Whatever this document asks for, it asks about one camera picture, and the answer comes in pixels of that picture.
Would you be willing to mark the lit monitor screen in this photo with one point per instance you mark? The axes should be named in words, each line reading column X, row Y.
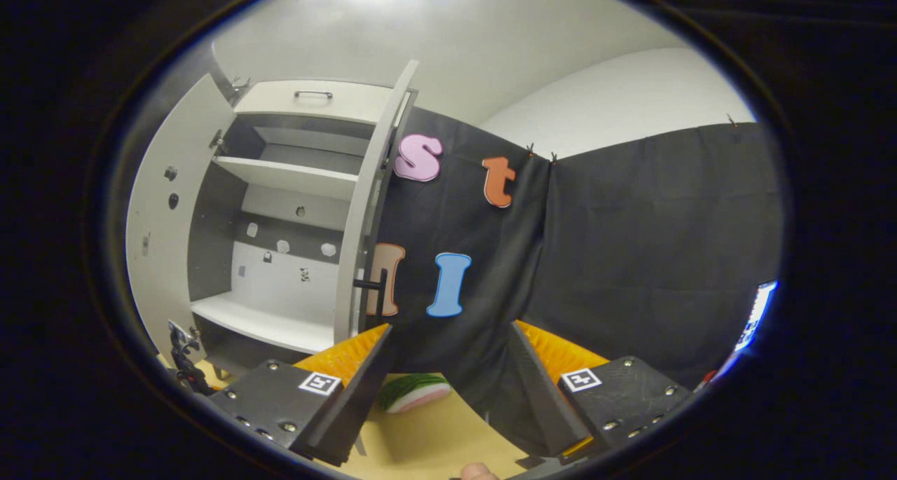
column 757, row 315

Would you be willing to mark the white cabinet shelf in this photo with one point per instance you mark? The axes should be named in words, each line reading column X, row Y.
column 287, row 177

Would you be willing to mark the metal door hinge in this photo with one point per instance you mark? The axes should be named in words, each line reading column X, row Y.
column 218, row 141

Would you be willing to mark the grey white cabinet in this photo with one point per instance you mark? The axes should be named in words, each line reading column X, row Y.
column 210, row 249

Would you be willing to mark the black backdrop cloth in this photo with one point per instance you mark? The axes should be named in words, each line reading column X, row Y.
column 652, row 256
column 483, row 291

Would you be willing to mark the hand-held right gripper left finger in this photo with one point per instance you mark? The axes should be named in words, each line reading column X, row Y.
column 354, row 396

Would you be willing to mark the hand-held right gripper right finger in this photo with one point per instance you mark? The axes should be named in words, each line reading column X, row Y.
column 539, row 396

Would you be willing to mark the white cabinet door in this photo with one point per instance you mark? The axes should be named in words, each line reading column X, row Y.
column 361, row 207
column 168, row 242

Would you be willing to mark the watermelon slice toy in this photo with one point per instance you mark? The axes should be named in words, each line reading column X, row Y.
column 413, row 394

